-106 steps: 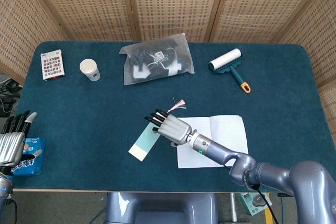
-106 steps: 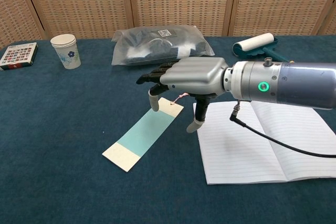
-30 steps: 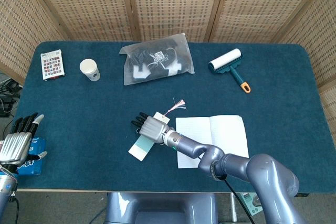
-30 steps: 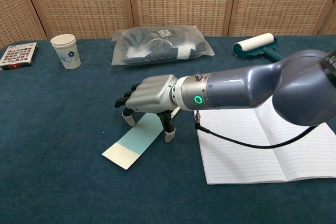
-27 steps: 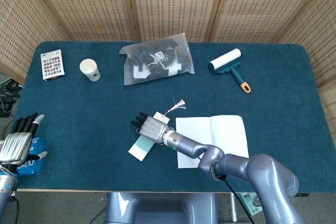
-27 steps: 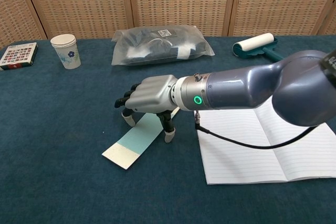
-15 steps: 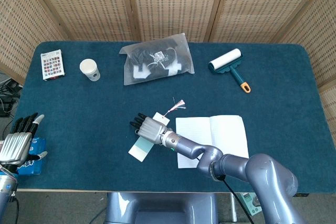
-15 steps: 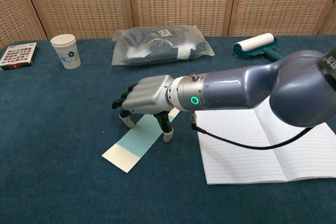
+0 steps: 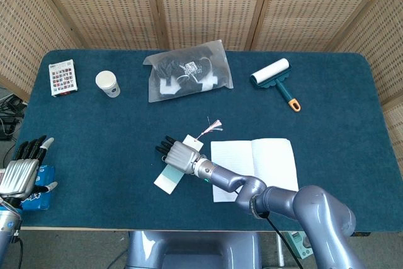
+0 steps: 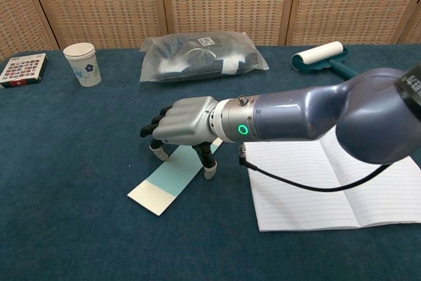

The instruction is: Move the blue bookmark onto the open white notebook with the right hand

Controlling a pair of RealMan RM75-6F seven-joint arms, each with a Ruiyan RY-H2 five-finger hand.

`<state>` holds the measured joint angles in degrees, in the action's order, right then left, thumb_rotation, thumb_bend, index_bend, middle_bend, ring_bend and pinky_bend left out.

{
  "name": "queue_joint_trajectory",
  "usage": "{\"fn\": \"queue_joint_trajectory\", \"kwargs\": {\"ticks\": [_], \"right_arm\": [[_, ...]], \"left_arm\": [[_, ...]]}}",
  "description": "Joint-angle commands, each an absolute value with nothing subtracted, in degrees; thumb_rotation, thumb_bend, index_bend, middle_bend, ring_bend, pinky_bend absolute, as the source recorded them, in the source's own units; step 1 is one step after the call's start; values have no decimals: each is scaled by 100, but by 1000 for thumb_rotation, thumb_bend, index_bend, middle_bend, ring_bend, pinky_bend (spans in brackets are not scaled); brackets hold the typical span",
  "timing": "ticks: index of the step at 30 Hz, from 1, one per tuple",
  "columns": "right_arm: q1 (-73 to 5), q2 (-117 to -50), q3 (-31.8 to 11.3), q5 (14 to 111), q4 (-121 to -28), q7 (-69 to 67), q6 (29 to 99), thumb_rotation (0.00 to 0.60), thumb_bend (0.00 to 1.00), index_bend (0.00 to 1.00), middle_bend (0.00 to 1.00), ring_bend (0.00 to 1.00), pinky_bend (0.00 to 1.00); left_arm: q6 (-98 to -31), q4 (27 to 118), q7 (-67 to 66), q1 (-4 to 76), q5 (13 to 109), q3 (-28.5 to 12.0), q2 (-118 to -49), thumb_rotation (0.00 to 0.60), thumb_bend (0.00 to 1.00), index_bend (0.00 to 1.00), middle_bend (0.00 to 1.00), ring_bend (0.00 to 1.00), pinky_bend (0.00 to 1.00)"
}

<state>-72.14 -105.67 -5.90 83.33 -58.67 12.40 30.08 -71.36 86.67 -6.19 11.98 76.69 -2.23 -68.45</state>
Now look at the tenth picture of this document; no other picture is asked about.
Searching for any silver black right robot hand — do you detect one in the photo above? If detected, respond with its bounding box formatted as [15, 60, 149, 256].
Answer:
[139, 95, 220, 180]

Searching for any light blue tasselled bookmark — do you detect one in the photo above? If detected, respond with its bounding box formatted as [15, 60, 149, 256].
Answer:
[127, 138, 224, 217]

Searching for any plastic bag with black clothing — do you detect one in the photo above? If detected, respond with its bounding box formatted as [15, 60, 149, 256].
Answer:
[139, 31, 270, 84]

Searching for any dark blue felt table cover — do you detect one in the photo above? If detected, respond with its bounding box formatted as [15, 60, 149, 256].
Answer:
[0, 43, 421, 281]

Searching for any white flower print paper cup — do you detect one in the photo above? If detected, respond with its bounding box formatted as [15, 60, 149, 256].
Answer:
[62, 42, 102, 88]

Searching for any open lined white notebook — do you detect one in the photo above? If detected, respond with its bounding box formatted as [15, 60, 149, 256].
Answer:
[241, 128, 421, 232]

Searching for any teal lint roller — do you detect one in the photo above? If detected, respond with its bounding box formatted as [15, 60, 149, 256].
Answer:
[291, 40, 358, 80]

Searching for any colourful picture card box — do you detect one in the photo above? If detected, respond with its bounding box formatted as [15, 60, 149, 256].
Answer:
[0, 53, 48, 90]

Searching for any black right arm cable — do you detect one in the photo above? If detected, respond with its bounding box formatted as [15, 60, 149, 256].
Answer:
[237, 144, 397, 193]

